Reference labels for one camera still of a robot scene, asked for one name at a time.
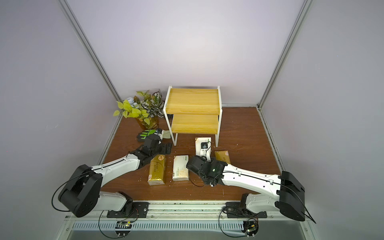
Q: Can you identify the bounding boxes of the gold tissue pack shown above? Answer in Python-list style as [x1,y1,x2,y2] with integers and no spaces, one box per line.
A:
[148,155,167,186]
[215,150,231,164]

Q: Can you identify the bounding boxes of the white tissue pack green edge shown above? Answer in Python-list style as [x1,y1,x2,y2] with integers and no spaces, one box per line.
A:
[173,155,190,182]

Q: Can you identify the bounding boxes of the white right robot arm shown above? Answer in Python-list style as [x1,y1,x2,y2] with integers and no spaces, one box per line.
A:
[186,156,307,222]

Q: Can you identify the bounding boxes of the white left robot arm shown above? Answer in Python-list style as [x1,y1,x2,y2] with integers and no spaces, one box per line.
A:
[58,134,173,218]

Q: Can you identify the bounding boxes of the green and black work glove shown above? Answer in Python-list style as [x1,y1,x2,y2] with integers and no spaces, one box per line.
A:
[137,129,171,143]

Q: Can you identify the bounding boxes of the amber translucent plastic vase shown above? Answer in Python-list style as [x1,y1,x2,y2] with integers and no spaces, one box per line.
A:
[136,117,159,130]

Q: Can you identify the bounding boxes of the artificial green leafy plant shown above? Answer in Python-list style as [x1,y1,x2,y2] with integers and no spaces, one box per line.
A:
[113,90,165,119]

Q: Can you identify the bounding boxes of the right small circuit board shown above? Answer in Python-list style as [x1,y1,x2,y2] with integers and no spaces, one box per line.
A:
[243,219,260,238]

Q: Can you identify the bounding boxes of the small circuit board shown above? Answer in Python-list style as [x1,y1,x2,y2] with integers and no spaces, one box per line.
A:
[243,219,260,238]
[115,221,133,238]

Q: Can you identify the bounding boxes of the left small circuit board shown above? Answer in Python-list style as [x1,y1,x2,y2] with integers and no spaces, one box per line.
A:
[115,221,133,238]

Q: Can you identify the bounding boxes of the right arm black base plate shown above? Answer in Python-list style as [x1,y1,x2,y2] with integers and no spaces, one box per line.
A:
[223,202,268,219]

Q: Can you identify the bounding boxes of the aluminium front rail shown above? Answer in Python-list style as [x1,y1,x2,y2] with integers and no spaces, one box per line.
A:
[55,201,319,240]

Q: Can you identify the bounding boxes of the white frame wooden two-tier shelf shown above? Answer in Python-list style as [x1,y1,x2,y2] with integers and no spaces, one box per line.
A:
[163,85,223,147]

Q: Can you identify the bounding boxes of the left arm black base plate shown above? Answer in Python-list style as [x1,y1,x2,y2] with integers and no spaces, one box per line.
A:
[107,202,150,219]

